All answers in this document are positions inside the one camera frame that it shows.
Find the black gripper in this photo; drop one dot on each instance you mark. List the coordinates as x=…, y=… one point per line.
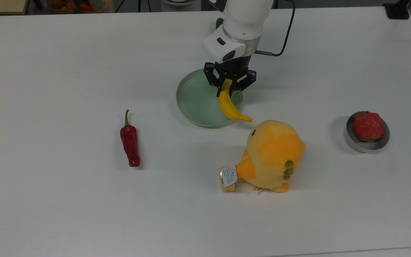
x=234, y=66

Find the yellow banana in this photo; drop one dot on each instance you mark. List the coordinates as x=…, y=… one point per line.
x=228, y=105

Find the grey round robot base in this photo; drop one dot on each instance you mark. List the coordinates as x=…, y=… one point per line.
x=180, y=3

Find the pale green plastic plate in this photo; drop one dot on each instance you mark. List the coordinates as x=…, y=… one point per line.
x=198, y=101

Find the green cucumber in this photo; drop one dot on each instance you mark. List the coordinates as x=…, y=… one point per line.
x=219, y=23

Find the orange plush chick toy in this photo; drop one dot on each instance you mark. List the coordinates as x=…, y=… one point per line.
x=273, y=153

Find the white and yellow hang tag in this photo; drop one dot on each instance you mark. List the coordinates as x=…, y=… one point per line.
x=228, y=176

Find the red chili pepper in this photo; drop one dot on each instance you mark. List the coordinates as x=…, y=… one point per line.
x=130, y=144

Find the red strawberry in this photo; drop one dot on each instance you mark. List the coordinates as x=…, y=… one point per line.
x=368, y=126

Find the round silver metal dish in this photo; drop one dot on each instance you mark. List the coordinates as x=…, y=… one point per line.
x=362, y=145

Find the clear container of vegetables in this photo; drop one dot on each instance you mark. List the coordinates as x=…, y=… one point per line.
x=75, y=5

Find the black table clamp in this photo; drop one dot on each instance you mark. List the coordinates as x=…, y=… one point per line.
x=397, y=10

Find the beige wooden box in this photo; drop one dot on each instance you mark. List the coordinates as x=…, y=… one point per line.
x=0, y=6

